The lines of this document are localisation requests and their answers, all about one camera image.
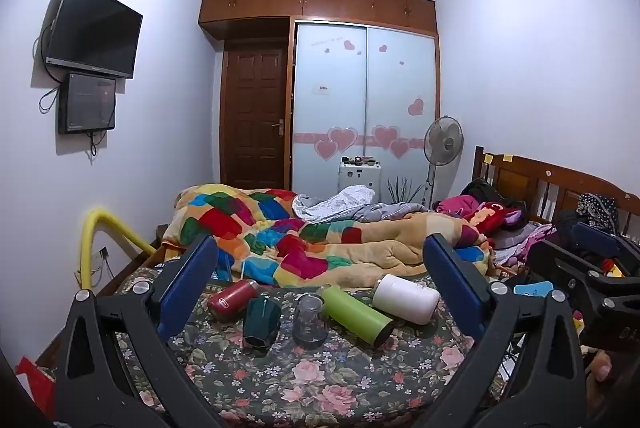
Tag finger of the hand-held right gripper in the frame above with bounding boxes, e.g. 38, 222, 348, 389
570, 220, 640, 281
529, 240, 640, 324

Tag black wall cable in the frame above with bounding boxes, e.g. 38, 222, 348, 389
38, 84, 61, 114
86, 129, 109, 158

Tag colourful patchwork blanket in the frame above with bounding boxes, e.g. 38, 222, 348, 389
161, 184, 494, 290

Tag standing electric fan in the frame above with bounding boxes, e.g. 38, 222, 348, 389
423, 115, 465, 210

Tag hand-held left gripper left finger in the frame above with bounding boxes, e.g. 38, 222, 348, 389
54, 234, 226, 428

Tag black clothing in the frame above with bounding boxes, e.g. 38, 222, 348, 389
462, 178, 507, 205

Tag brown wooden door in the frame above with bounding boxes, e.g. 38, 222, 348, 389
220, 39, 291, 192

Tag dried dark branches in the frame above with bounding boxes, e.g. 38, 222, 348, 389
386, 176, 426, 207

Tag red plush toy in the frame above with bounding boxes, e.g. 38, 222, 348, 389
470, 202, 512, 237

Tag person's right hand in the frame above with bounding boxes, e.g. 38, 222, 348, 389
587, 350, 614, 382

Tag pile of mixed clothes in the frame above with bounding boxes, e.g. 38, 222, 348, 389
491, 208, 557, 280

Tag clear glass cup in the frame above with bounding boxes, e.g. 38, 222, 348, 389
292, 294, 329, 350

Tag wooden bed headboard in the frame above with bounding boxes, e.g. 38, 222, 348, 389
472, 146, 640, 240

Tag small black wall monitor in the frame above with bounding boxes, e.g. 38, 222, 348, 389
58, 72, 117, 135

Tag frosted sliding wardrobe door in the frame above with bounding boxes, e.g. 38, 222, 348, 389
293, 23, 369, 204
366, 28, 438, 209

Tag red thermos bottle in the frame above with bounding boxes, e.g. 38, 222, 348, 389
207, 279, 260, 323

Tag yellow foam tube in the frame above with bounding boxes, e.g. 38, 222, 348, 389
80, 206, 159, 292

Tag pink garment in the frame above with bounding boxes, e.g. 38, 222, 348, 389
434, 194, 481, 220

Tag white thermos bottle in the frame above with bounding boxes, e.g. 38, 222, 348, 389
371, 274, 441, 325

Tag black polka dot cloth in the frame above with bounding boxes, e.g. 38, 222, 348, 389
576, 192, 627, 234

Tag red paper bag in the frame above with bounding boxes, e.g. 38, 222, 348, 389
15, 355, 57, 420

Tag green thermos bottle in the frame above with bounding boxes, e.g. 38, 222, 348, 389
315, 284, 396, 349

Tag wooden bed frame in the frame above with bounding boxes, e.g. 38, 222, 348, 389
94, 223, 172, 300

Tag light blue small box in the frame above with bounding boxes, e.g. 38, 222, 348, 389
514, 280, 555, 298

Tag floral bed sheet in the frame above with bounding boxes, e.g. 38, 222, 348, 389
115, 275, 507, 428

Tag grey white quilt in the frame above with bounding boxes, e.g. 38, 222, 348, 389
292, 185, 432, 223

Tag wall-mounted black television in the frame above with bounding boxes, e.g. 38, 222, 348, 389
44, 0, 144, 80

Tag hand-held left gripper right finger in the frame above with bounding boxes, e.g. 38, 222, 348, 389
422, 233, 589, 428

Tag white box appliance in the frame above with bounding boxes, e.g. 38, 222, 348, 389
338, 162, 384, 204

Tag dark green cup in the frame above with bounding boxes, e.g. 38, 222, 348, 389
243, 297, 282, 351

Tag wooden overhead cabinet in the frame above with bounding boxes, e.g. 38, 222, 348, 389
198, 0, 440, 42

